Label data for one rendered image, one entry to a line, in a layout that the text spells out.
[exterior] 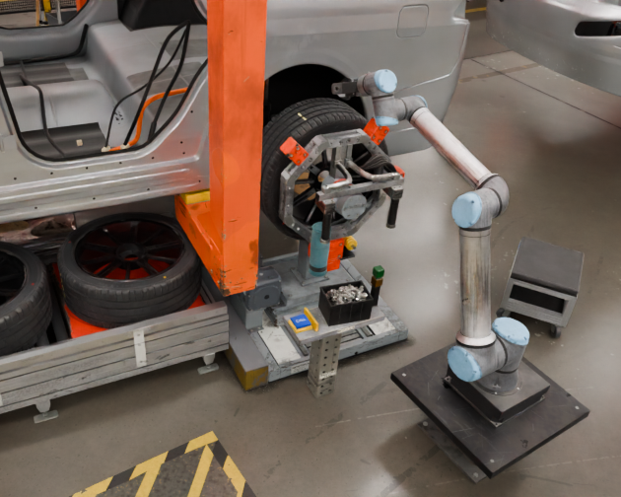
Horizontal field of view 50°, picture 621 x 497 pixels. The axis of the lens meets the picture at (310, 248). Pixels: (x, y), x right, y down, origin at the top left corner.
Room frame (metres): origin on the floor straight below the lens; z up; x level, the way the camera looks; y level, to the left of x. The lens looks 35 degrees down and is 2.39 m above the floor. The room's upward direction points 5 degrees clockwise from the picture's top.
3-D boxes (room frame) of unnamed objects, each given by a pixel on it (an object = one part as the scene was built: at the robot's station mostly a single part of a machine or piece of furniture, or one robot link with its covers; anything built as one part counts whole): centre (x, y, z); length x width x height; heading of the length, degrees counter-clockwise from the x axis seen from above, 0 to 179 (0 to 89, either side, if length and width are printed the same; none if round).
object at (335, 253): (2.71, -0.07, 0.48); 0.16 x 0.12 x 0.17; 30
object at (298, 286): (2.82, -0.01, 0.32); 0.40 x 0.30 x 0.28; 120
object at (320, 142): (2.67, -0.09, 0.85); 0.54 x 0.07 x 0.54; 120
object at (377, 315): (2.25, -0.13, 0.44); 0.43 x 0.17 x 0.03; 120
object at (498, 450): (2.02, -0.82, 0.15); 0.60 x 0.60 x 0.30; 37
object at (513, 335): (2.02, -0.82, 0.58); 0.17 x 0.15 x 0.18; 127
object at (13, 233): (3.29, 1.69, 0.02); 0.52 x 0.42 x 0.04; 114
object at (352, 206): (2.61, -0.13, 0.85); 0.21 x 0.14 x 0.14; 30
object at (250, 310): (2.67, 0.29, 0.26); 0.42 x 0.18 x 0.35; 30
